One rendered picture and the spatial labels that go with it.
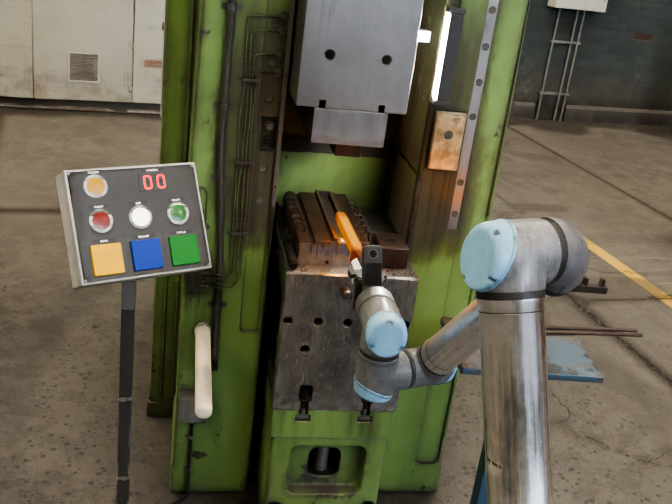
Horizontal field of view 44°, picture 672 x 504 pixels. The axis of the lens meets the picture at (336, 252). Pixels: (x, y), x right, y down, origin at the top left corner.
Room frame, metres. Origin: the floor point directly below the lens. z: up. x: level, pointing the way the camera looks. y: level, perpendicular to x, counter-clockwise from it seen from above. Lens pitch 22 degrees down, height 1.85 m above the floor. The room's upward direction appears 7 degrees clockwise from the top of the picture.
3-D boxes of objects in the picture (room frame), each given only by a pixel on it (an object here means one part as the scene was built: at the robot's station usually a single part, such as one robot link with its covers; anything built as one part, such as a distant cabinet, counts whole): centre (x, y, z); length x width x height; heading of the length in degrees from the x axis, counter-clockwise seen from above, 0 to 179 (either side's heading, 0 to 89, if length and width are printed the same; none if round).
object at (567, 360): (2.13, -0.55, 0.76); 0.40 x 0.30 x 0.02; 97
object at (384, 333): (1.64, -0.12, 1.02); 0.12 x 0.09 x 0.10; 11
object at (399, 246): (2.28, -0.16, 0.95); 0.12 x 0.08 x 0.06; 11
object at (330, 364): (2.41, 0.00, 0.69); 0.56 x 0.38 x 0.45; 11
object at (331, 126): (2.39, 0.05, 1.32); 0.42 x 0.20 x 0.10; 11
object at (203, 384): (2.03, 0.33, 0.62); 0.44 x 0.05 x 0.05; 11
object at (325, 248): (2.39, 0.05, 0.96); 0.42 x 0.20 x 0.09; 11
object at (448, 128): (2.38, -0.28, 1.27); 0.09 x 0.02 x 0.17; 101
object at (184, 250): (1.95, 0.38, 1.01); 0.07 x 0.05 x 0.07; 126
